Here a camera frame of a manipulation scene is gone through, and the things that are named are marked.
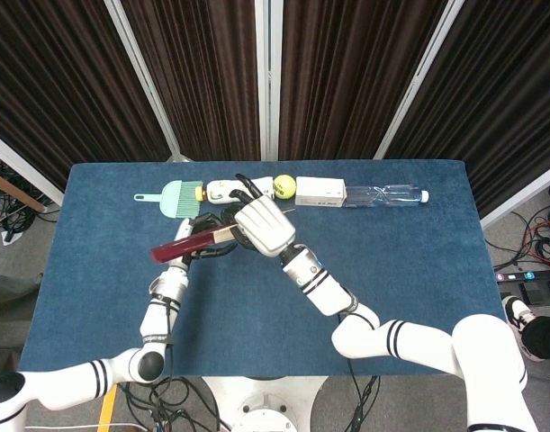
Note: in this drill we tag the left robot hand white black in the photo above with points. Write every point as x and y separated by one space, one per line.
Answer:
184 229

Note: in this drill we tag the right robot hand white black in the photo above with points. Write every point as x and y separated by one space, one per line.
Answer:
263 225

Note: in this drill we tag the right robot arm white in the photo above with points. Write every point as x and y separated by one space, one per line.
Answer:
328 297

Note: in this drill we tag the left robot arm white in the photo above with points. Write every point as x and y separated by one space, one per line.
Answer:
159 310

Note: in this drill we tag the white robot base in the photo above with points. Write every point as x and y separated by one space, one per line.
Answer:
265 405

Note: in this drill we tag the teal plastic brush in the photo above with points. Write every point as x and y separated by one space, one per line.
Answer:
177 200

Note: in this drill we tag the yellow tennis ball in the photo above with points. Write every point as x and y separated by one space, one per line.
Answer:
284 186

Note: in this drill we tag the white bottle yellow cap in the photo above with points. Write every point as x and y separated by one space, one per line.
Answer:
216 189

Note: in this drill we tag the white cardboard box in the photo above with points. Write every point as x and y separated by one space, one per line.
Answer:
319 191

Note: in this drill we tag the clear plastic water bottle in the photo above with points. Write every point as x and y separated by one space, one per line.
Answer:
382 195

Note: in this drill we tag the brown curtain partition panel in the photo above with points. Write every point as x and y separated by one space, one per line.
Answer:
54 81
504 90
202 76
346 76

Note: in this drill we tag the blue table cloth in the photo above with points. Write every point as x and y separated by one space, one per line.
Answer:
414 270

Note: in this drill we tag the wooden stick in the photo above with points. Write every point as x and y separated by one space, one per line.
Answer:
18 191

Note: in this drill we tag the yellow floor tape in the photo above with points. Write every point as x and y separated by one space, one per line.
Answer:
107 409

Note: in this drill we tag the white black sneaker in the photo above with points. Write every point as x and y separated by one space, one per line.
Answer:
517 317

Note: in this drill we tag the black foot pedal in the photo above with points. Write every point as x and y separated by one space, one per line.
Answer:
538 294

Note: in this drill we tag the black trouser leg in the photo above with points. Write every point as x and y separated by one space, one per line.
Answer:
547 337

